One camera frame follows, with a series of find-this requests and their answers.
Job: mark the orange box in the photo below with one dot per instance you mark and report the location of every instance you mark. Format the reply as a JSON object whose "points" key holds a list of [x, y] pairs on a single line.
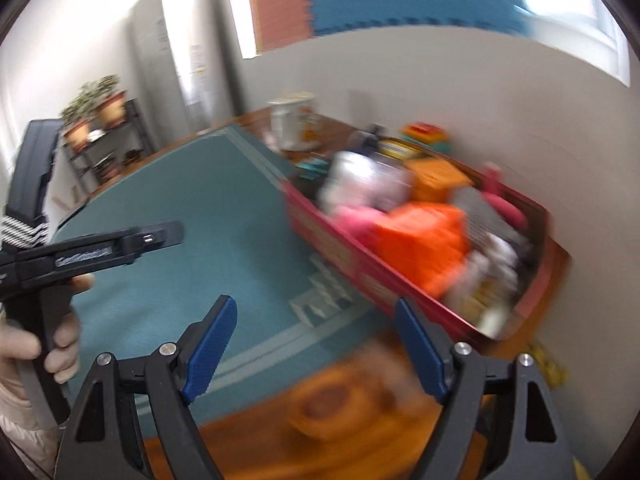
{"points": [[437, 177]]}

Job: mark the green desk mat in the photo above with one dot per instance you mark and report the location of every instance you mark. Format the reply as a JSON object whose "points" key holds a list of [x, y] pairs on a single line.
{"points": [[175, 200]]}

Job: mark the white bin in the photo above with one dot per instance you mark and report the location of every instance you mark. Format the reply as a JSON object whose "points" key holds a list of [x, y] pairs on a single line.
{"points": [[292, 120]]}

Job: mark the red storage box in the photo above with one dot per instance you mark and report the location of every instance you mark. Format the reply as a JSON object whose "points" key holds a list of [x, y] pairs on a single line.
{"points": [[330, 240]]}

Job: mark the white refrigerator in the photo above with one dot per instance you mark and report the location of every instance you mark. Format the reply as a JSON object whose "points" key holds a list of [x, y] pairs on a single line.
{"points": [[185, 50]]}

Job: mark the colourful toy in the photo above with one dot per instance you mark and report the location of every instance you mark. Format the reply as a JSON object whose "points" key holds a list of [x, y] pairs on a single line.
{"points": [[425, 135]]}

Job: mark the person's left hand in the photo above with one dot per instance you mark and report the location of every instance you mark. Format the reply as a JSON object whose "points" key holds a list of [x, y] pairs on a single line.
{"points": [[67, 340]]}

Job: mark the black case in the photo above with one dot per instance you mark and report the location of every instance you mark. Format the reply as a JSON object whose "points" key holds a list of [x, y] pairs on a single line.
{"points": [[35, 165]]}

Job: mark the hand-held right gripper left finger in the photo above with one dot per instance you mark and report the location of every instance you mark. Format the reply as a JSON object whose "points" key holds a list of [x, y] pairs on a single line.
{"points": [[212, 350]]}

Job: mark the black white striped cloth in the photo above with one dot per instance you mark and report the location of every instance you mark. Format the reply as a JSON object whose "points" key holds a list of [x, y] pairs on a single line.
{"points": [[22, 232]]}

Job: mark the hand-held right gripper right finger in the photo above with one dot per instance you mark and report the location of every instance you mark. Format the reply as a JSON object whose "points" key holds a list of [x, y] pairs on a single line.
{"points": [[420, 350]]}

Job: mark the black shelf rack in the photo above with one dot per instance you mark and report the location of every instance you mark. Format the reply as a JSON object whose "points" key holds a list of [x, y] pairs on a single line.
{"points": [[135, 135]]}

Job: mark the red foam mat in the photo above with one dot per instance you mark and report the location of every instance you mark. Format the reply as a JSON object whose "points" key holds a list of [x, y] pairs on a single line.
{"points": [[277, 0]]}

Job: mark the potted plant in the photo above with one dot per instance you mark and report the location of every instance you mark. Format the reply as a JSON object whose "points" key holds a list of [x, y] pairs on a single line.
{"points": [[110, 105], [77, 130]]}

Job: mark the person's left forearm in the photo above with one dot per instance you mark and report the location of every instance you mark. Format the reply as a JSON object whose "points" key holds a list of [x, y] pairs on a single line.
{"points": [[20, 420]]}

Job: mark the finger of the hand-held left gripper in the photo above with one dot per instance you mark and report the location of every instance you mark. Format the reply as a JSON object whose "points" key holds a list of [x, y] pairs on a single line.
{"points": [[155, 235]]}

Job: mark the pink cloth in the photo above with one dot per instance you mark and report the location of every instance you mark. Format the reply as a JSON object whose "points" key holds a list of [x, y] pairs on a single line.
{"points": [[502, 205], [357, 222]]}

